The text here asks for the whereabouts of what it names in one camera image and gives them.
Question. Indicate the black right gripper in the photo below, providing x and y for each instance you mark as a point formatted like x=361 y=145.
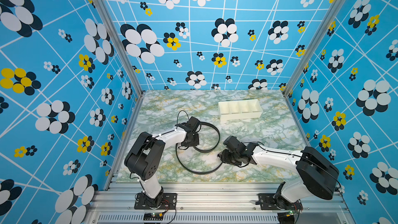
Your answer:
x=224 y=158

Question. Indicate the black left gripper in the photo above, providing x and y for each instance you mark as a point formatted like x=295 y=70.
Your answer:
x=196 y=143

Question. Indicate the black belt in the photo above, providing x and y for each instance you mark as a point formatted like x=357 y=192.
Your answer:
x=202 y=151

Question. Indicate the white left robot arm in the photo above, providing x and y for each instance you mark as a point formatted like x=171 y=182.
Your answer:
x=144 y=158

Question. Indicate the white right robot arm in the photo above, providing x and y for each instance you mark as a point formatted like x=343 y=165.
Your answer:
x=317 y=176

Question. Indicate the white compartment storage tray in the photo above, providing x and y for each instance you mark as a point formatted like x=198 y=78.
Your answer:
x=238 y=110

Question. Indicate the right controller board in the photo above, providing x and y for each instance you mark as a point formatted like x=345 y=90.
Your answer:
x=286 y=218

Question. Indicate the controller board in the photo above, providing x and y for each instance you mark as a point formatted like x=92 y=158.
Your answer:
x=286 y=218
x=153 y=217

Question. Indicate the left controller board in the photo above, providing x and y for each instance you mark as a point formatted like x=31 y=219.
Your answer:
x=153 y=217

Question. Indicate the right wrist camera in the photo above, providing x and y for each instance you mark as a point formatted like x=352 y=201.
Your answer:
x=234 y=145

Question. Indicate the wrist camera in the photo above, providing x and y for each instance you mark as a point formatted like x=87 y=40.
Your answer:
x=191 y=125
x=234 y=145

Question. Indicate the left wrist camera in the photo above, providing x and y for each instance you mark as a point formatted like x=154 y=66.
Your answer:
x=191 y=125

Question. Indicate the aluminium front rail frame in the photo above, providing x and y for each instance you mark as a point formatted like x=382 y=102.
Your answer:
x=212 y=203

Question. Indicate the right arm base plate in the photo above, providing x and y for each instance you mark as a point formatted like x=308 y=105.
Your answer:
x=268 y=202

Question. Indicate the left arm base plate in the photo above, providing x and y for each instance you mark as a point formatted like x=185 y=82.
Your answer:
x=163 y=202

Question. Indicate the aluminium corner post left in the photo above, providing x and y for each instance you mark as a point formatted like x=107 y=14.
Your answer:
x=113 y=33

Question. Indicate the aluminium corner post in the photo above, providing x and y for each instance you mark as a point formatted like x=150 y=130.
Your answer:
x=329 y=17
x=113 y=33

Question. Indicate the aluminium corner post right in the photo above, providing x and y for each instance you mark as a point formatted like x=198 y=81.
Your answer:
x=329 y=17

